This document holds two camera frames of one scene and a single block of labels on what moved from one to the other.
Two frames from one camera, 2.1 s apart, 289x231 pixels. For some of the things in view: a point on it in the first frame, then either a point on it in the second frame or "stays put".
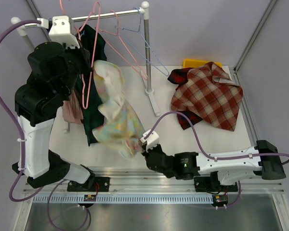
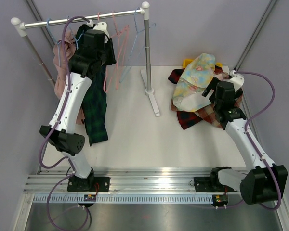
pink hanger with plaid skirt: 126,47 → 122,39
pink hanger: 92,63 → 121,52
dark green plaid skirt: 91,36 stays put
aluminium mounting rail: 139,181 stays put
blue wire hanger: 166,73 → 134,41
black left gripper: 83,55 → 103,44
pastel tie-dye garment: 121,129 → 196,75
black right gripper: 146,153 → 212,85
